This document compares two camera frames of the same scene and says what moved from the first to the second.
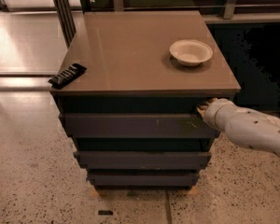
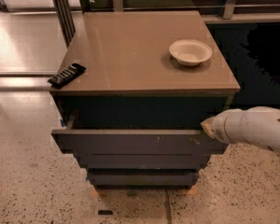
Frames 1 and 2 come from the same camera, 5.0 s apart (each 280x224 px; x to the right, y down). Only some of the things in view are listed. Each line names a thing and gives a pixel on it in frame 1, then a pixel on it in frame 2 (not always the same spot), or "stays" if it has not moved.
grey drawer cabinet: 128,89 stays
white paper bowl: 190,52 stays
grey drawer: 135,126 to 134,142
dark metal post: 64,11 stays
